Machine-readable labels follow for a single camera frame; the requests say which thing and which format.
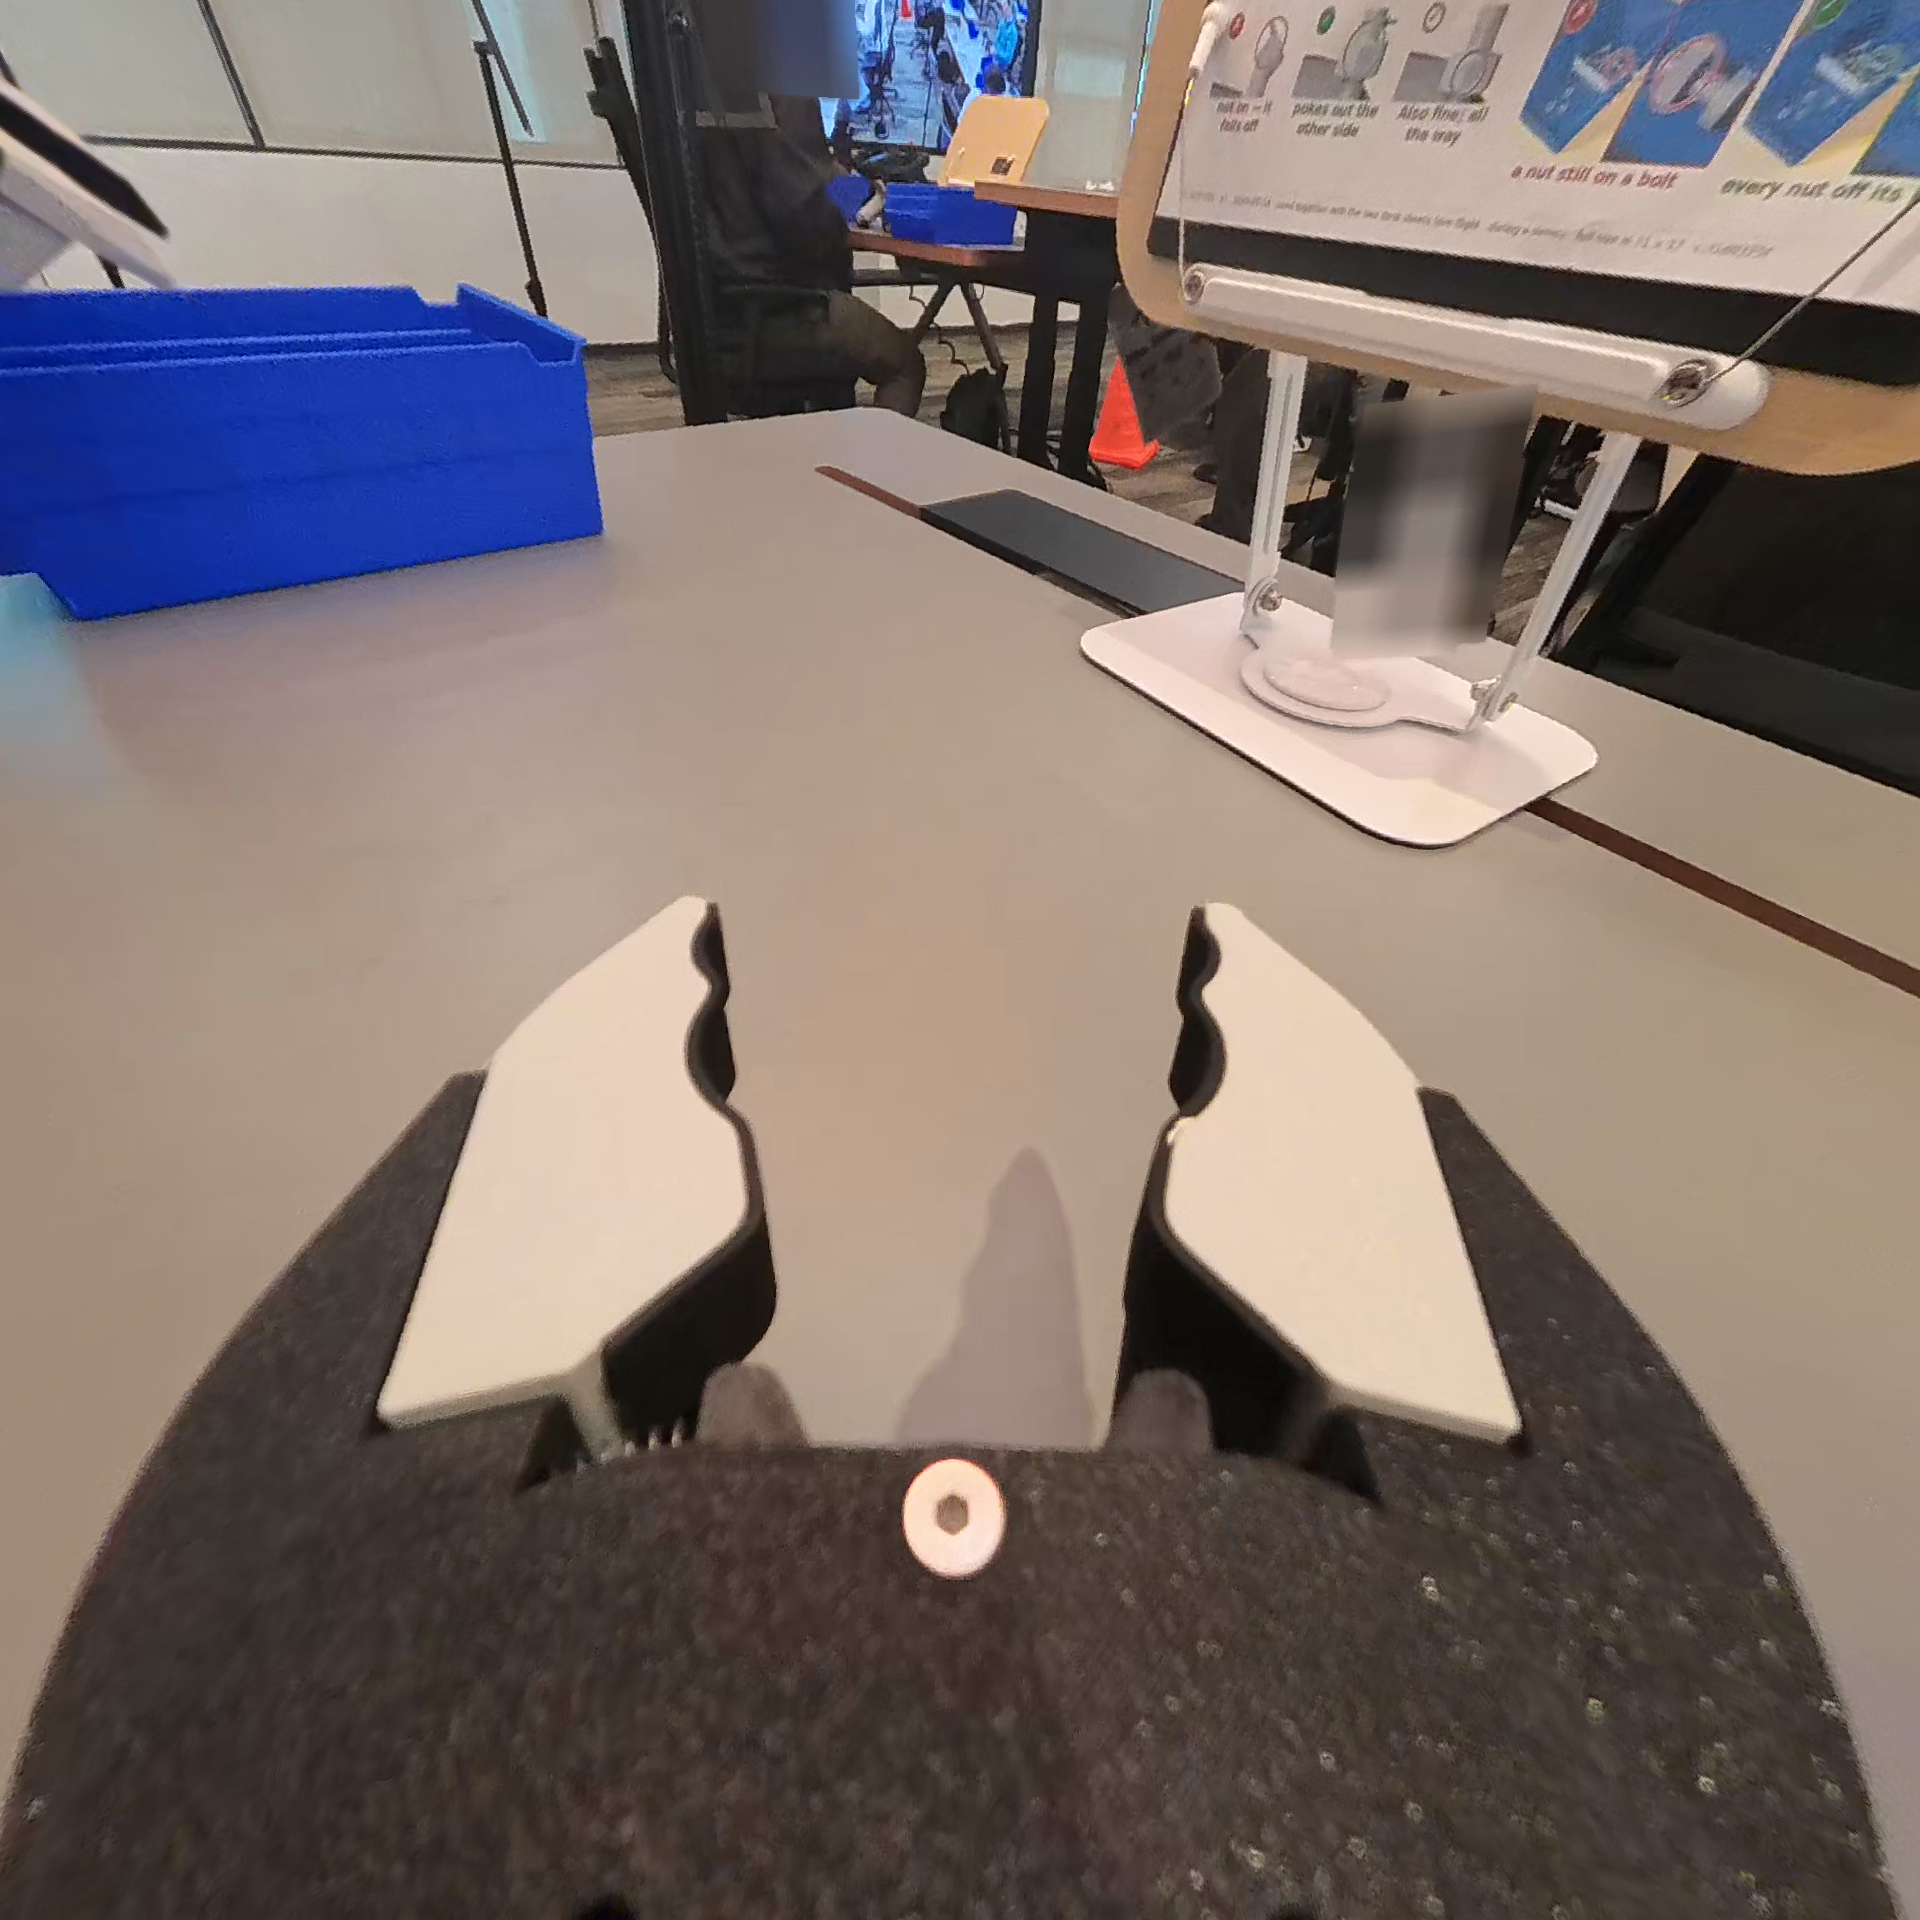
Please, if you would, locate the orange traffic cone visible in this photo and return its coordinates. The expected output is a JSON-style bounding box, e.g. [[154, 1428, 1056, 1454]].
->
[[1087, 361, 1164, 472]]

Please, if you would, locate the white and black flat device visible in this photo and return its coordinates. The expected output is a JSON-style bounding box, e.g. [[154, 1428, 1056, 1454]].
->
[[0, 74, 176, 289]]

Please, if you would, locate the wooden instruction board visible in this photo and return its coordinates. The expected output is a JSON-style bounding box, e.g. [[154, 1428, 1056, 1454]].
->
[[1118, 0, 1920, 477]]

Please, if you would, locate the blue plastic parts bin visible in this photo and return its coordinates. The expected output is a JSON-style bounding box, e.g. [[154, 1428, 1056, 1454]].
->
[[0, 286, 604, 621]]

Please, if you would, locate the black office chair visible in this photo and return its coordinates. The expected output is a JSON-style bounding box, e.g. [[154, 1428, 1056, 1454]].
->
[[591, 36, 759, 424]]

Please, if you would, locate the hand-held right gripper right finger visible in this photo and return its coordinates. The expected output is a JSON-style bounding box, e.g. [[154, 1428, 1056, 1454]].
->
[[1120, 903, 1522, 1464]]

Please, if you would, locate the large wall display screen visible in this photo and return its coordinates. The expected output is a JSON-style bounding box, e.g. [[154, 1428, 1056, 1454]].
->
[[853, 0, 1044, 153]]

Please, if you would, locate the small wooden tablet board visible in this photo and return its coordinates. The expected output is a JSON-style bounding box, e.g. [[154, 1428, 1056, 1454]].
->
[[948, 93, 1054, 191]]

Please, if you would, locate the white tablet stand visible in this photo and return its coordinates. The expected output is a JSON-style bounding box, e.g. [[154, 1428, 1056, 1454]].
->
[[1078, 263, 1775, 851]]

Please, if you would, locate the black metal post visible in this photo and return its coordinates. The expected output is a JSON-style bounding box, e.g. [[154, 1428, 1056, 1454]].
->
[[620, 0, 723, 424]]

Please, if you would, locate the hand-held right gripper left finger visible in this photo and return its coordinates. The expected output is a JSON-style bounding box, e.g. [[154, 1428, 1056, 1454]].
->
[[373, 897, 782, 1464]]

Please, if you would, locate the black microphone stand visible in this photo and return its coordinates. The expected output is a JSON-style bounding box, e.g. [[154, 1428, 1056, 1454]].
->
[[470, 36, 550, 318]]

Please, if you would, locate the black rectangular table panel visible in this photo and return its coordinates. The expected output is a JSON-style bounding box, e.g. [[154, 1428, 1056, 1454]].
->
[[917, 488, 1249, 620]]

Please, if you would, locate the wooden desk with black legs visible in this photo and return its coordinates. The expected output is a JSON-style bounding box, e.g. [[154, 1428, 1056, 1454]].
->
[[848, 180, 1121, 468]]

